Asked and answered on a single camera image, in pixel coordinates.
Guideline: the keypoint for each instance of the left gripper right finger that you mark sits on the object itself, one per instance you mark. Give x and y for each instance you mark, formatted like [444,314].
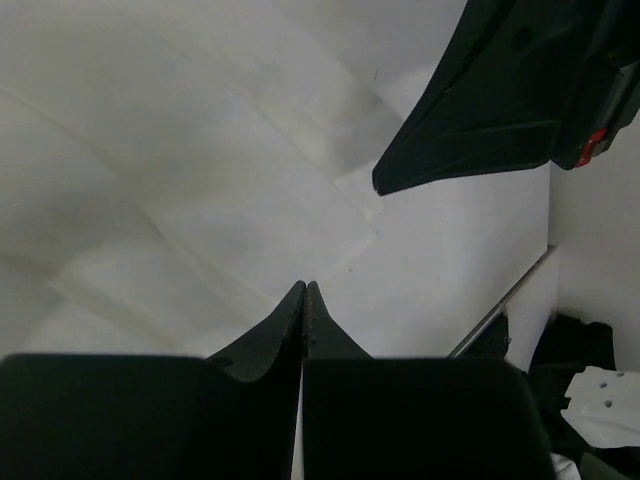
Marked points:
[412,418]

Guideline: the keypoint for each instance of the aluminium table frame rail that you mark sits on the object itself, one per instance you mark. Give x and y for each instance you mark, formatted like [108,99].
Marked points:
[528,306]

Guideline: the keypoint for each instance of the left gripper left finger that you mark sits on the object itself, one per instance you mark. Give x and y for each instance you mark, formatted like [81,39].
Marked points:
[231,415]

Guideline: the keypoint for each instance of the white pleated skirt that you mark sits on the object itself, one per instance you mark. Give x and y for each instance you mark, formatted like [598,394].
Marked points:
[169,168]

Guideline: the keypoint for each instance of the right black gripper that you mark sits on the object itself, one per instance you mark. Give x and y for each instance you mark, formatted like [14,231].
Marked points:
[497,98]

